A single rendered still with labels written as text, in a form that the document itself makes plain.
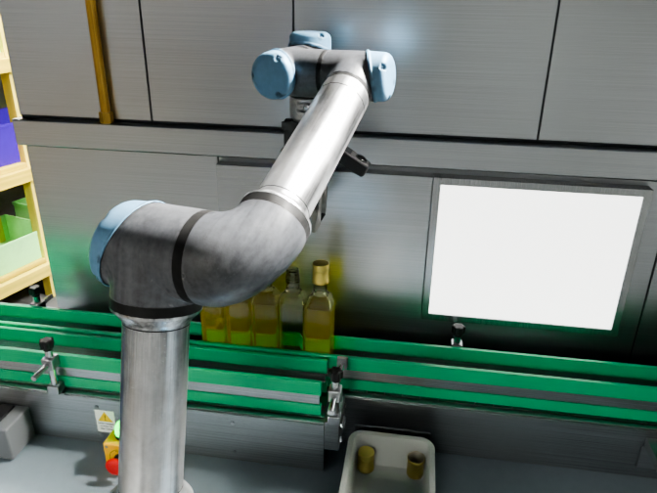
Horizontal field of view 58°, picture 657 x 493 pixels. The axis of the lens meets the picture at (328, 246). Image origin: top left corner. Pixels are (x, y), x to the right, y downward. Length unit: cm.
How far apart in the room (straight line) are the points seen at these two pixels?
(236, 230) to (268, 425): 66
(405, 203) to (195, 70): 52
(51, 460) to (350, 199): 85
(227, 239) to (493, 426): 83
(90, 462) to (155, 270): 78
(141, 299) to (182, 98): 69
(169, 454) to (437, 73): 85
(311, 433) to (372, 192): 51
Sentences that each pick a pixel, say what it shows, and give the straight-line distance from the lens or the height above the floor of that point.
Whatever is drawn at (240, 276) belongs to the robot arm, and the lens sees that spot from 68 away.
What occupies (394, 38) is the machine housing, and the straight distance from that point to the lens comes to 124.
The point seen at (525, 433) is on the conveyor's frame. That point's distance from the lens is 136.
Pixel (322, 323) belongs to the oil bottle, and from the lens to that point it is 125.
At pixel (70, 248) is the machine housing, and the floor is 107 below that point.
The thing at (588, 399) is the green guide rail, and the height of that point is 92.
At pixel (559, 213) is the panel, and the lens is 131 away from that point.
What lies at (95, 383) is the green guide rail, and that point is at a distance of 139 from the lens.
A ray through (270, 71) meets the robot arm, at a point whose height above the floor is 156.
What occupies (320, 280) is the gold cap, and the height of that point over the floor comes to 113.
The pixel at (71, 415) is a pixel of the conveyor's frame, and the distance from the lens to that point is 144.
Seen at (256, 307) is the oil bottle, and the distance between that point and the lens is 126.
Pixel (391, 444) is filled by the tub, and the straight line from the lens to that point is 129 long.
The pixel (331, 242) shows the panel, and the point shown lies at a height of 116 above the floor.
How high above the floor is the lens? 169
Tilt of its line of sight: 24 degrees down
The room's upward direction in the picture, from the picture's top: 1 degrees clockwise
